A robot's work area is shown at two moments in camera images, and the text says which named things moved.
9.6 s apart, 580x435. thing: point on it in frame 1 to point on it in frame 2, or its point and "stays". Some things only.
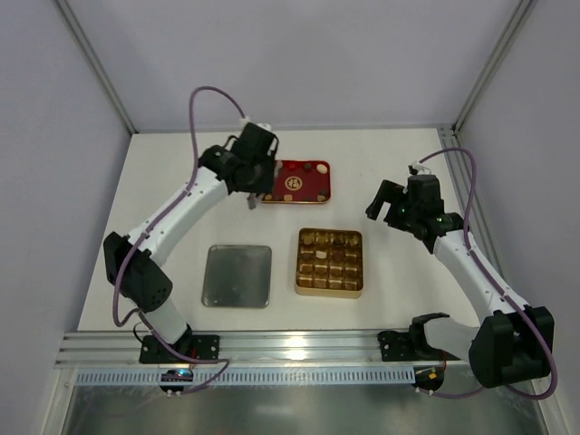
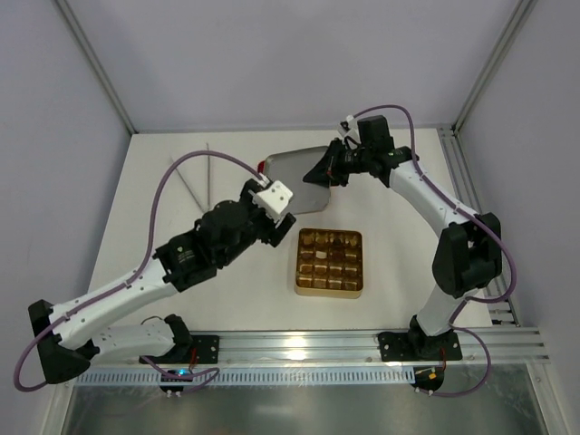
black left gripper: x=264 y=179 to x=270 y=227
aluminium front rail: x=91 y=350 stays
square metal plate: x=236 y=275 to x=290 y=169
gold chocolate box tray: x=329 y=263 stays
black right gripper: x=394 y=202 to x=338 y=162
